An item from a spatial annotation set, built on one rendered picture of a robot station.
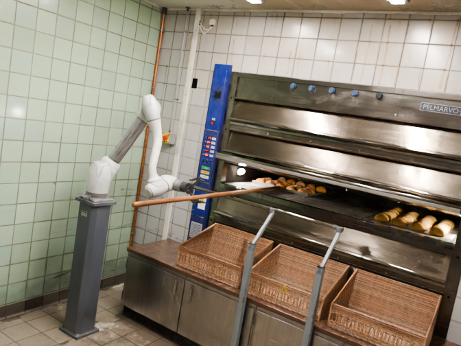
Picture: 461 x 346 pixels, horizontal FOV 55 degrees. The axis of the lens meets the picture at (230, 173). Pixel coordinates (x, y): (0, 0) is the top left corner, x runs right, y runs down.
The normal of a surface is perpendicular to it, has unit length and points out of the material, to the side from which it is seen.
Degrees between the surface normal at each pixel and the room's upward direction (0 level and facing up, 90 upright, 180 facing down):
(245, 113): 70
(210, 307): 90
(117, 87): 90
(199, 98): 90
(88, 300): 90
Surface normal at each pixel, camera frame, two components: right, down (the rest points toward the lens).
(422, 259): -0.45, -0.32
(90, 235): 0.22, 0.15
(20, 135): 0.83, 0.20
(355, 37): -0.54, 0.02
